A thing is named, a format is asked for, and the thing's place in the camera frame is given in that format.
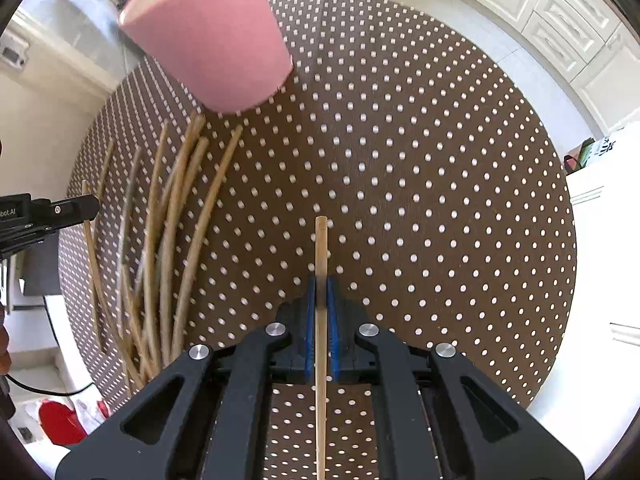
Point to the cream lower cabinets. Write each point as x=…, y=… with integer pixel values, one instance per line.
x=590, y=44

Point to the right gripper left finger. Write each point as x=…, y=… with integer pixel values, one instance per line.
x=206, y=415

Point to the pink ceramic cup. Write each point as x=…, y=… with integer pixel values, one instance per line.
x=229, y=53

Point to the white kitchen door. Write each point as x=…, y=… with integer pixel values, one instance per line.
x=592, y=393

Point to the door strike plate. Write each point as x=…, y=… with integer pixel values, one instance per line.
x=12, y=58

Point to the brown polka dot tablecloth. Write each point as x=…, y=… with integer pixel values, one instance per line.
x=448, y=212

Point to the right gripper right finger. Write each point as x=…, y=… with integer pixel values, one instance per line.
x=436, y=415

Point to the person's left hand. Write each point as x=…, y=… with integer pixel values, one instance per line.
x=5, y=358

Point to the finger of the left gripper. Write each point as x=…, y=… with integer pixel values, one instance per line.
x=52, y=216

